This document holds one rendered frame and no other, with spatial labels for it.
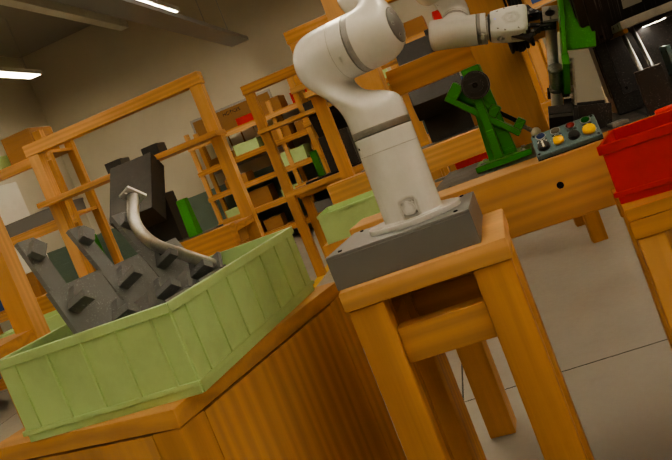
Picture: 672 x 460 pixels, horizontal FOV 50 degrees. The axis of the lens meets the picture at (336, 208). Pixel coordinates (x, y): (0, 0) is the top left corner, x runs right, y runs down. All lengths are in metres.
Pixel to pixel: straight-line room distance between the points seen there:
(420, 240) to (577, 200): 0.53
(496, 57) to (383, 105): 0.98
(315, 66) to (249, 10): 11.07
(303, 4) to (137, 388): 11.15
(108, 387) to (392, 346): 0.52
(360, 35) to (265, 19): 11.04
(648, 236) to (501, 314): 0.32
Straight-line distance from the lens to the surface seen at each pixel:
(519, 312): 1.33
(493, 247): 1.30
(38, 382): 1.51
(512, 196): 1.74
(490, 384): 2.54
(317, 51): 1.43
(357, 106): 1.40
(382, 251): 1.34
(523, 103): 2.33
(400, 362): 1.37
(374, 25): 1.38
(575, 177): 1.74
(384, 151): 1.39
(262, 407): 1.50
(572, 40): 1.97
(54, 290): 1.55
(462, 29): 2.05
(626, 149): 1.47
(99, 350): 1.40
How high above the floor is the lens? 1.10
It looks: 4 degrees down
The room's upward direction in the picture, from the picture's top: 22 degrees counter-clockwise
